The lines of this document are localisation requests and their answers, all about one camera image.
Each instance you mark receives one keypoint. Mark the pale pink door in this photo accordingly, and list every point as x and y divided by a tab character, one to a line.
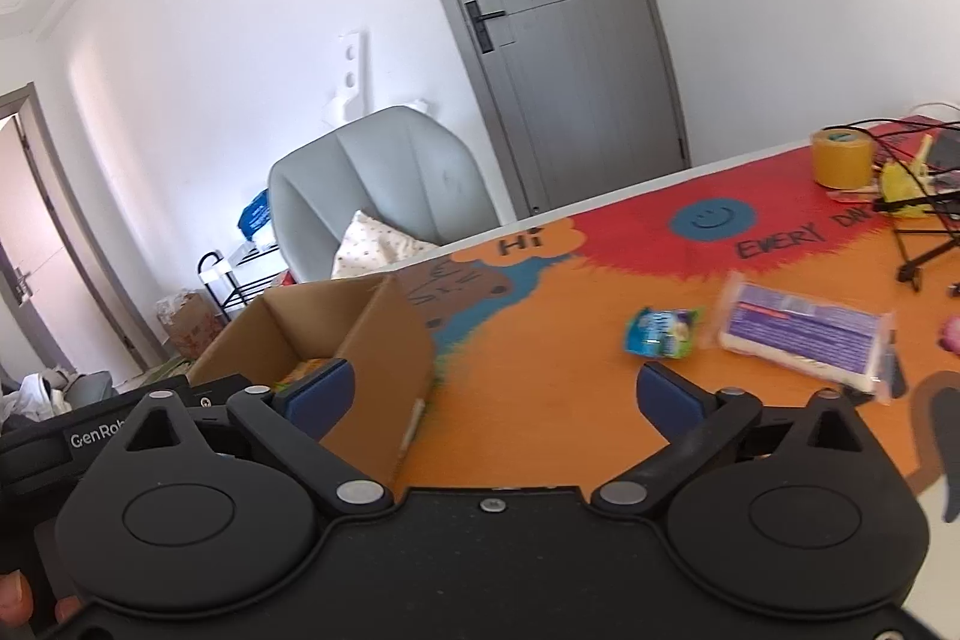
45	265

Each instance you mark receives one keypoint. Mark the black metal rack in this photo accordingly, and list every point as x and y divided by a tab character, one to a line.
225	280

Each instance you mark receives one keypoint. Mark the white dotted pillow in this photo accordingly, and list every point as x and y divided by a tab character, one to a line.
375	246

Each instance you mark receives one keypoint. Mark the brown cardboard box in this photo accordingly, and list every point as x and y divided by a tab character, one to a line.
375	370

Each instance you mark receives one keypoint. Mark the yellow tape roll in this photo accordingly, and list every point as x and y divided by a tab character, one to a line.
841	160

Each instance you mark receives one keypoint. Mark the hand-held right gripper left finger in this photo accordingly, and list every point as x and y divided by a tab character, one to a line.
324	397

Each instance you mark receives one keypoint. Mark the purple white cracker packet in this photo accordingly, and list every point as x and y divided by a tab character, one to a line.
806	329

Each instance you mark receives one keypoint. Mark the white board with holes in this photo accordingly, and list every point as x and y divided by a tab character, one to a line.
352	70

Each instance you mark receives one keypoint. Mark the blue plastic packet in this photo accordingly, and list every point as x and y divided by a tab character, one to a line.
255	216

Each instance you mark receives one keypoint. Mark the yellow crumpled bag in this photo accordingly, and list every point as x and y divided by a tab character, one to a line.
904	190

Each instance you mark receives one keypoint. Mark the grey chair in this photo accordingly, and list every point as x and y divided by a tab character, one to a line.
405	168

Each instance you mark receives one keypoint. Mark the grey door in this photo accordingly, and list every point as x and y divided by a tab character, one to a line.
555	10

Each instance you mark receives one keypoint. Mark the white cloth pile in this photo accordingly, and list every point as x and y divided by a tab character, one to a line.
34	396

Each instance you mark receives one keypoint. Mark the blue green snack packet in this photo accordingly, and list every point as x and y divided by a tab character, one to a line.
664	332

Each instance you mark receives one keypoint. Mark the colourful printed table mat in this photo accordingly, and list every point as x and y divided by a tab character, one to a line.
570	340

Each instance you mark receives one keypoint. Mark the person's left hand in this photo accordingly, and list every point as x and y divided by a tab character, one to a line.
15	599

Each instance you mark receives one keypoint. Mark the cardboard box with plastic bag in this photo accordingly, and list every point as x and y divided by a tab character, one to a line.
191	321

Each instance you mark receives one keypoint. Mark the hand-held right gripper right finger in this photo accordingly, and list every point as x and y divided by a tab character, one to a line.
667	400

